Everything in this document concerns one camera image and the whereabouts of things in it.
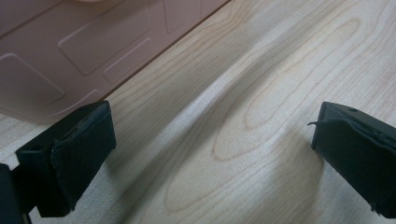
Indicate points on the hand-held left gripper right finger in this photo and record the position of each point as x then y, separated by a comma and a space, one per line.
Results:
358, 155

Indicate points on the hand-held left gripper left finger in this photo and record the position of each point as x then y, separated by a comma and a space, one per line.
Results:
71, 155

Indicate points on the pink embossed mat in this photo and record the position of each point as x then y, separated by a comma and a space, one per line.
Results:
77, 46

